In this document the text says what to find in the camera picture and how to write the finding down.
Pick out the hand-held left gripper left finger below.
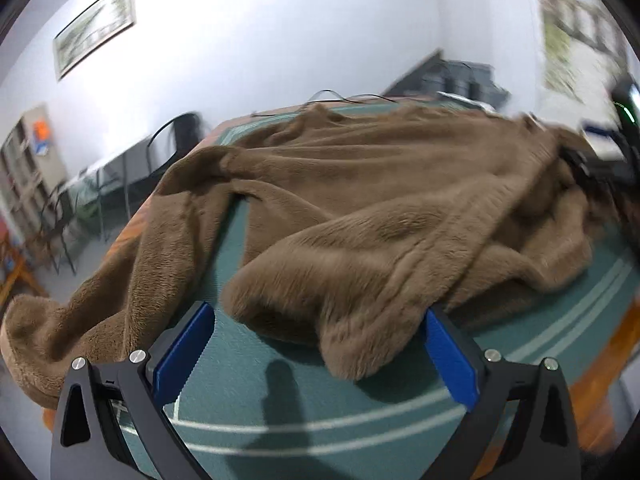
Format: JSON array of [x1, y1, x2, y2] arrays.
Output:
[[50, 301, 216, 480]]

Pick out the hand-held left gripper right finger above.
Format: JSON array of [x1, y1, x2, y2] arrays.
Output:
[[422, 303, 582, 480]]

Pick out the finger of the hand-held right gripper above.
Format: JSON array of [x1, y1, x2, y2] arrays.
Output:
[[559, 146, 608, 193]]

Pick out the brown fleece garment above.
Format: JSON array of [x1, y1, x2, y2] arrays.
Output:
[[0, 102, 608, 409]]

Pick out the window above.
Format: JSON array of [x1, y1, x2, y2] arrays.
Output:
[[530, 0, 632, 106]]

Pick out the green table mat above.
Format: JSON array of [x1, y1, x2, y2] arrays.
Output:
[[102, 98, 640, 480]]

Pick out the dark equipment cases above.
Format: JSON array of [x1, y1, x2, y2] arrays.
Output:
[[382, 49, 511, 111]]

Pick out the black chair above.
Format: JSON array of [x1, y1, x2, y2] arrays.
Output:
[[27, 180, 101, 276]]

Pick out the wooden chair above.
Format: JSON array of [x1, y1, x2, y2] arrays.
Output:
[[0, 237, 48, 306]]

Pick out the grey desk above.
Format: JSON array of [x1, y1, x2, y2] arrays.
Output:
[[75, 132, 173, 243]]

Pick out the white bookshelf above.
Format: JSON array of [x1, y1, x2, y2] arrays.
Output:
[[0, 103, 68, 241]]

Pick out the black cable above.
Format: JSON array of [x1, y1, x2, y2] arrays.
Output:
[[250, 89, 416, 117]]

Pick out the framed wall picture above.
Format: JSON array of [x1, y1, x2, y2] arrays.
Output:
[[52, 0, 137, 82]]

